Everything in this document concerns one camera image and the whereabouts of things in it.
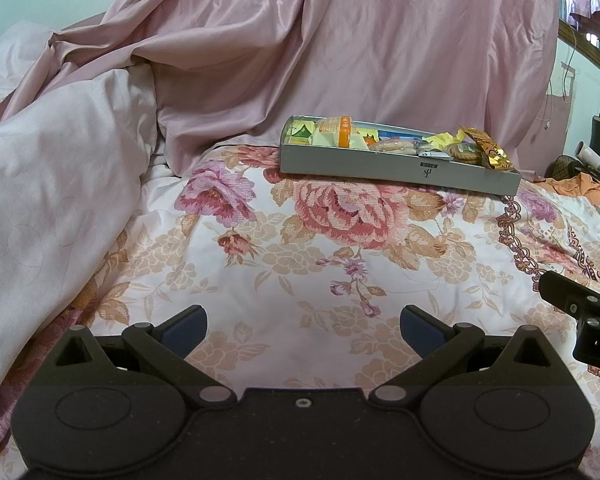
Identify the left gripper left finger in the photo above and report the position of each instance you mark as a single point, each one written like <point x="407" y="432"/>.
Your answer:
<point x="161" y="351"/>

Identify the wooden framed window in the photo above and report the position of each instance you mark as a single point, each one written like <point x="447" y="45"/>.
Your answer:
<point x="578" y="42"/>

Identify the round biscuit green label packet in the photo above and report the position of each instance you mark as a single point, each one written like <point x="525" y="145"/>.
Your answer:
<point x="465" y="153"/>

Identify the grey cardboard tray box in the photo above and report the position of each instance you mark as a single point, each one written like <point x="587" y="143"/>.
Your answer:
<point x="340" y="163"/>

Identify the floral bedsheet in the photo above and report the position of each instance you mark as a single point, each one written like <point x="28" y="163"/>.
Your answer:
<point x="304" y="279"/>

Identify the pink satin curtain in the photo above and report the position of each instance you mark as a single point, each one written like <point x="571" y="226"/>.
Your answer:
<point x="234" y="70"/>

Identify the white paper roll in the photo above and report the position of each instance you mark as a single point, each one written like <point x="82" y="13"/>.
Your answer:
<point x="587" y="156"/>

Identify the brown bag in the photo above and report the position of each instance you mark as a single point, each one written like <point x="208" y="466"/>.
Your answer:
<point x="564" y="167"/>

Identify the pale pink quilt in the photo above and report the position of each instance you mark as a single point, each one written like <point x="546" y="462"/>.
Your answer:
<point x="70" y="169"/>

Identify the pink rice cake packet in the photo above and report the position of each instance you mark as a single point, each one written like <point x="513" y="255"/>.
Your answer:
<point x="397" y="145"/>

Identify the blue white snack packet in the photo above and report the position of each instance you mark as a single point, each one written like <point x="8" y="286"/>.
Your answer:
<point x="427" y="152"/>

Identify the orange cloth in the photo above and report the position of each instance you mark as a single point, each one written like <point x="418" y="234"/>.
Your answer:
<point x="585" y="187"/>

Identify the gold foil snack packet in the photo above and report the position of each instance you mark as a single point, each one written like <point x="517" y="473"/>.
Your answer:
<point x="495" y="155"/>

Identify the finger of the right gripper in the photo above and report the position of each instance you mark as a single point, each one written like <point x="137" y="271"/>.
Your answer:
<point x="569" y="296"/>

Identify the yellow orange cracker packet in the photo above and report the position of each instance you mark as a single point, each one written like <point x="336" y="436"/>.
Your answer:
<point x="338" y="132"/>

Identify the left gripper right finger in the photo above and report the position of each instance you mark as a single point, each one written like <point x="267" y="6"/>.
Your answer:
<point x="443" y="351"/>

